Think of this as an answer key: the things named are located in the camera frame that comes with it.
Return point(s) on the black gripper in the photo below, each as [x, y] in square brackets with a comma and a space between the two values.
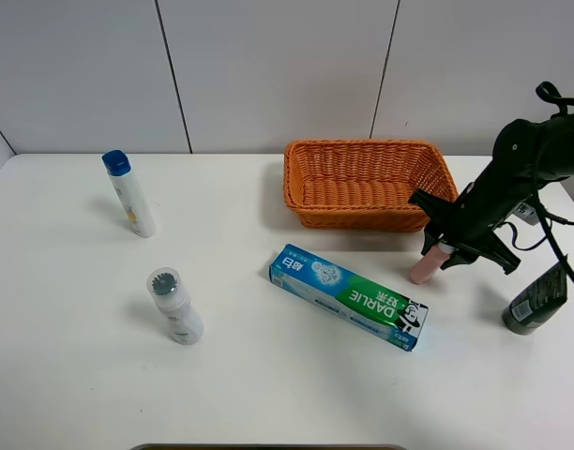
[468, 224]

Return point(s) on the pink bottle white cap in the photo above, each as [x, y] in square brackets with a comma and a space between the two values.
[437, 255]

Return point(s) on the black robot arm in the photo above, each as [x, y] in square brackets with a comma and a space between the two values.
[526, 156]

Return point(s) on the blue green toothpaste box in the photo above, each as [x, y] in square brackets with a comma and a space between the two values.
[384, 313]

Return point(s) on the orange woven basket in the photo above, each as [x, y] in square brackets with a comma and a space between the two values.
[363, 184]

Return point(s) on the dark green tube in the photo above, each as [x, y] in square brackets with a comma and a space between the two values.
[537, 303]

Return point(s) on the white bottle clear brush cap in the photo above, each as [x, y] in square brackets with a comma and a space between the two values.
[173, 301]

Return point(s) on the white bottle blue cap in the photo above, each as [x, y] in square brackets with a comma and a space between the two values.
[129, 193]

